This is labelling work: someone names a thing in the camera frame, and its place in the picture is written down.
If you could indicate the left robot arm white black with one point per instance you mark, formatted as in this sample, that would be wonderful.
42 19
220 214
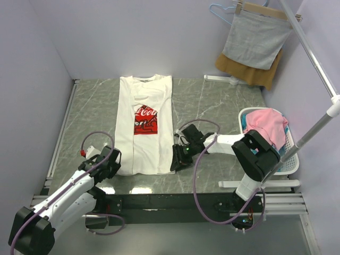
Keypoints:
35 230

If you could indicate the silver metal pole frame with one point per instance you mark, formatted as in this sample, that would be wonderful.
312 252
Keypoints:
300 95

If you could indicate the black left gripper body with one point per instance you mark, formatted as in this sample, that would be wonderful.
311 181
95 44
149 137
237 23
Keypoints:
113 169

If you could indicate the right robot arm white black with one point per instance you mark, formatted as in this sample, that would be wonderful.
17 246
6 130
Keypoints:
256 156

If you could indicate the teal garment in basket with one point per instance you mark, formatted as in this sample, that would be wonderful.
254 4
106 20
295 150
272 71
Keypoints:
284 132

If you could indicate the pink garment in basket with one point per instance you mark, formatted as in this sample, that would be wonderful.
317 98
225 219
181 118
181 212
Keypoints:
269 123

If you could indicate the blue wire hanger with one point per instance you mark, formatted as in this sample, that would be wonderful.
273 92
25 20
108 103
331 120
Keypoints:
222 12

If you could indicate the grey hanging cloth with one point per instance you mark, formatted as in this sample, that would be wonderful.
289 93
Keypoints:
255 40

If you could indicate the white t-shirt red print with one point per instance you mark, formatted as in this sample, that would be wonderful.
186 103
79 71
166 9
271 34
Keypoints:
144 125

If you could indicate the white bracket on table rear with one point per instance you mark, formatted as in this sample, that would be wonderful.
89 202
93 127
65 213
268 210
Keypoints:
225 79

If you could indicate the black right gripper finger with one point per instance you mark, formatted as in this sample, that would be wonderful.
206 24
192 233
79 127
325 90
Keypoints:
176 164
180 167

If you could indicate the aluminium rail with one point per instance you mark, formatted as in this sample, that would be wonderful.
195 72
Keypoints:
284 204

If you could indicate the brown hanging cloth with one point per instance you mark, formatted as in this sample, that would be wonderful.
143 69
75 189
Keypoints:
252 76

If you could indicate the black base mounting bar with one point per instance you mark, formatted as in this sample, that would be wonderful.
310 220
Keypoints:
98 221

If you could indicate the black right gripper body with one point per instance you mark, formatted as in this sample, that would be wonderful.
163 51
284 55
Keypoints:
188 152

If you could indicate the wooden clip hanger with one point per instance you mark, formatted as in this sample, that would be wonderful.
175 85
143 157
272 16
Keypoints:
259 9

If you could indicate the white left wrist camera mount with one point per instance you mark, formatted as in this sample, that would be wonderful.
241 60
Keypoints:
89 152

